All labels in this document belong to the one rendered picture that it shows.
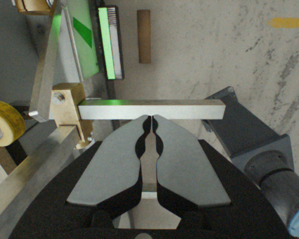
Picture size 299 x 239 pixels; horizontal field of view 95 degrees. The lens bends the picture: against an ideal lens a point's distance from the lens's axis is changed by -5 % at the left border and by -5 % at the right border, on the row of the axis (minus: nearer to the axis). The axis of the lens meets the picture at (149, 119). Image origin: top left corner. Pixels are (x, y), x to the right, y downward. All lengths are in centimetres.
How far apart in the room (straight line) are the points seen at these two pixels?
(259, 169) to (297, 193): 15
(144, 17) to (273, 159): 98
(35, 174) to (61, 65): 39
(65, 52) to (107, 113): 31
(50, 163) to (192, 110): 25
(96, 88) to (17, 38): 25
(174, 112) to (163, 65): 85
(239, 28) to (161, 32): 51
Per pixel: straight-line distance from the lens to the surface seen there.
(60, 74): 58
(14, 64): 54
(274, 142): 82
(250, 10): 126
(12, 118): 34
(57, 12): 25
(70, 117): 32
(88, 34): 39
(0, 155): 43
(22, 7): 29
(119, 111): 28
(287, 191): 74
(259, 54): 132
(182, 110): 28
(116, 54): 41
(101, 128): 50
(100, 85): 44
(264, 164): 80
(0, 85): 50
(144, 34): 102
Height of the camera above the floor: 110
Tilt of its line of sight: 61 degrees down
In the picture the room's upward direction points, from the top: 176 degrees counter-clockwise
